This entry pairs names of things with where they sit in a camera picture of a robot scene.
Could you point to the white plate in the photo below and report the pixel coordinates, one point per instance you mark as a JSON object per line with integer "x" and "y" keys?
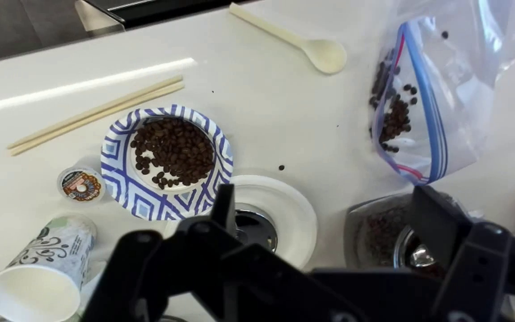
{"x": 289, "y": 212}

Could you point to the clear zip plastic bag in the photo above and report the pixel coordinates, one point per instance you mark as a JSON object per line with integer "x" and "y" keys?
{"x": 434, "y": 82}

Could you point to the front patterned paper cup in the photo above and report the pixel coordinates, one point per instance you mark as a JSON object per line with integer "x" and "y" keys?
{"x": 42, "y": 282}

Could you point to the glass jar of coffee beans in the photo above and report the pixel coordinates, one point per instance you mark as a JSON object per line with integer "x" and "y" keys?
{"x": 375, "y": 234}

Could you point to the wooden chopstick pair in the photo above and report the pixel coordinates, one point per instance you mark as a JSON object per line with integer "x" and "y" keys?
{"x": 105, "y": 109}

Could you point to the silver metal lid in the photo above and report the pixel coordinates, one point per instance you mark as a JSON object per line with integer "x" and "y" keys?
{"x": 252, "y": 225}

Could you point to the blue white patterned bowl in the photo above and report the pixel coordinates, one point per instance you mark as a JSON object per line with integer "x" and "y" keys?
{"x": 164, "y": 162}

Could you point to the cream plastic spoon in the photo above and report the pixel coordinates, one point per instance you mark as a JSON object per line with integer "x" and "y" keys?
{"x": 325, "y": 55}

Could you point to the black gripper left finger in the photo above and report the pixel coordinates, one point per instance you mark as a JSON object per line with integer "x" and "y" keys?
{"x": 230, "y": 279}

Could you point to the white straw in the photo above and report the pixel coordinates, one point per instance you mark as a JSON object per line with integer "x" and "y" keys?
{"x": 96, "y": 82}

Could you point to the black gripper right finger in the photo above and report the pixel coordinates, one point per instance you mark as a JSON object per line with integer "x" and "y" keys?
{"x": 477, "y": 257}

